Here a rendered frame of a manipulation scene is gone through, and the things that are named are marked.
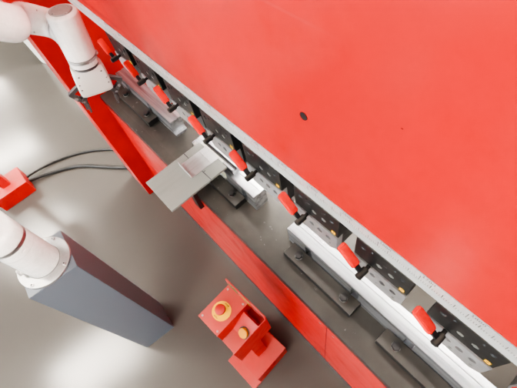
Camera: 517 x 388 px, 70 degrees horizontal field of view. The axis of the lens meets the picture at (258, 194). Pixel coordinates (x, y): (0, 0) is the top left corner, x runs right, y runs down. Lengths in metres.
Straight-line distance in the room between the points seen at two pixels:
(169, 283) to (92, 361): 0.58
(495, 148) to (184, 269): 2.10
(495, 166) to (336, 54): 0.23
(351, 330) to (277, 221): 0.46
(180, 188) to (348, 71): 0.99
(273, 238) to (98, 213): 1.72
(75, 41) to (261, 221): 0.83
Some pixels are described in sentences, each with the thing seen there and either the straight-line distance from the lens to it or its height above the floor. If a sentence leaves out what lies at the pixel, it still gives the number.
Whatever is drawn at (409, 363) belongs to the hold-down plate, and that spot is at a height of 0.90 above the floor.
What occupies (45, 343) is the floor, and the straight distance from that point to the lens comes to 2.66.
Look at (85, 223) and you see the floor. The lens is 2.86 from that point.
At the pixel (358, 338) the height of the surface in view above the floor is 0.87.
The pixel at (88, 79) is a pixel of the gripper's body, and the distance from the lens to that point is 1.28.
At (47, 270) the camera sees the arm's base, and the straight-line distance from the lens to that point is 1.46.
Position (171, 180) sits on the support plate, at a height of 1.00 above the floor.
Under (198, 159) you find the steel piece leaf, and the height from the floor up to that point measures 1.00.
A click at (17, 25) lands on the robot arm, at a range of 1.11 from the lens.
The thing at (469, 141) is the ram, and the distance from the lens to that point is 0.48.
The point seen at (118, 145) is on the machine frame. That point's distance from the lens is 2.35.
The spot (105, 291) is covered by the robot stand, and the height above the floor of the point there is 0.76.
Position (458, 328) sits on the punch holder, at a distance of 0.87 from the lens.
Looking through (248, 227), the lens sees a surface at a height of 0.88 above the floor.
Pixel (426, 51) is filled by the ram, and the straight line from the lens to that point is 0.44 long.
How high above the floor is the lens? 2.12
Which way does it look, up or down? 58 degrees down
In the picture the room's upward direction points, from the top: 15 degrees counter-clockwise
